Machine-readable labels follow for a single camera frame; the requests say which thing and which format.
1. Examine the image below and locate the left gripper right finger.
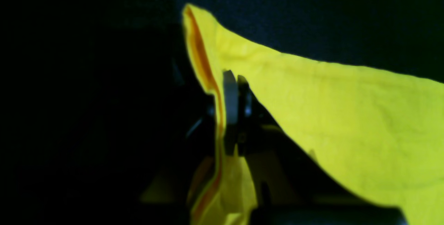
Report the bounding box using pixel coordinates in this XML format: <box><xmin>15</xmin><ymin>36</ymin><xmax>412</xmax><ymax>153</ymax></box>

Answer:
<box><xmin>237</xmin><ymin>76</ymin><xmax>347</xmax><ymax>205</ymax></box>

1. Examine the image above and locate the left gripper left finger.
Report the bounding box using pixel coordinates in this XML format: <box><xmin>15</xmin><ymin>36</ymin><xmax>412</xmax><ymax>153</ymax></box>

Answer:
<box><xmin>223</xmin><ymin>70</ymin><xmax>239</xmax><ymax>156</ymax></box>

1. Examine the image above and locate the yellow t-shirt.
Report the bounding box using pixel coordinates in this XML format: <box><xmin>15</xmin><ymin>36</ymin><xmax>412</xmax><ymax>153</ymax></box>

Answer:
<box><xmin>182</xmin><ymin>4</ymin><xmax>444</xmax><ymax>225</ymax></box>

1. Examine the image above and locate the black table cloth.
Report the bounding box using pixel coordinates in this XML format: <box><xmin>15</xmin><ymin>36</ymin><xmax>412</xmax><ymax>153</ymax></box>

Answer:
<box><xmin>176</xmin><ymin>0</ymin><xmax>444</xmax><ymax>82</ymax></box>

